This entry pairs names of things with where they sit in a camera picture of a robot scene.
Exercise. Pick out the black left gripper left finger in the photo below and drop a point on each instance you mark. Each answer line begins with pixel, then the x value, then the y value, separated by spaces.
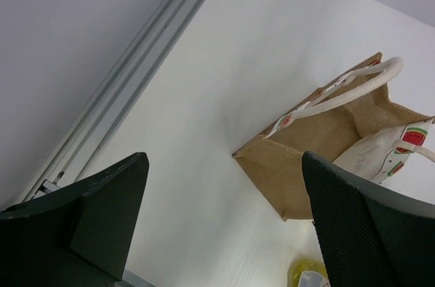
pixel 78 235

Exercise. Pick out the red cap bottle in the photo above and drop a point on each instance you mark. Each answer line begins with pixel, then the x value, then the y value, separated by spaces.
pixel 306 272

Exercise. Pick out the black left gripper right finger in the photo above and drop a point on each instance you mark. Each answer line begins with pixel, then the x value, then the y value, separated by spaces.
pixel 368 235

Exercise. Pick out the left aluminium side rail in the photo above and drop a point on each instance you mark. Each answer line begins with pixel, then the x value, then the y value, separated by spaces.
pixel 112 101

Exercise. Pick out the jute watermelon canvas bag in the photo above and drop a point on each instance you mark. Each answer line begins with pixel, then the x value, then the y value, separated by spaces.
pixel 350 122

